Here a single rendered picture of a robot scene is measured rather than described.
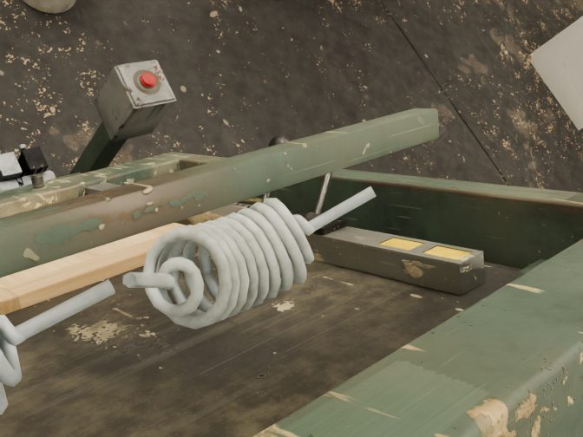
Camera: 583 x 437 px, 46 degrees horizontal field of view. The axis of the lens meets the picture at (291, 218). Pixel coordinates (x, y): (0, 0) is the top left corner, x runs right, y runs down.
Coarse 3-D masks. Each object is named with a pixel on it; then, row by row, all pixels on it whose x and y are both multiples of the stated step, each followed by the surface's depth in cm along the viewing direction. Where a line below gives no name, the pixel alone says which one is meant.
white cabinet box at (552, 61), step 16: (560, 32) 425; (576, 32) 419; (544, 48) 436; (560, 48) 429; (576, 48) 423; (544, 64) 441; (560, 64) 434; (576, 64) 427; (544, 80) 445; (560, 80) 438; (576, 80) 431; (560, 96) 442; (576, 96) 436; (576, 112) 440
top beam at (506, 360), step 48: (528, 288) 55; (576, 288) 54; (432, 336) 49; (480, 336) 48; (528, 336) 47; (576, 336) 46; (384, 384) 43; (432, 384) 43; (480, 384) 42; (528, 384) 42; (576, 384) 45; (288, 432) 40; (336, 432) 39; (384, 432) 38; (432, 432) 38; (480, 432) 38; (528, 432) 42; (576, 432) 46
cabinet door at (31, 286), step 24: (120, 240) 114; (144, 240) 112; (48, 264) 105; (72, 264) 103; (96, 264) 101; (120, 264) 102; (0, 288) 96; (24, 288) 95; (48, 288) 95; (72, 288) 97; (0, 312) 91
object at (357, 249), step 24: (216, 216) 113; (312, 240) 97; (336, 240) 93; (360, 240) 91; (384, 240) 90; (408, 240) 89; (336, 264) 95; (360, 264) 91; (384, 264) 88; (408, 264) 85; (432, 264) 82; (456, 264) 79; (480, 264) 82; (432, 288) 83; (456, 288) 80
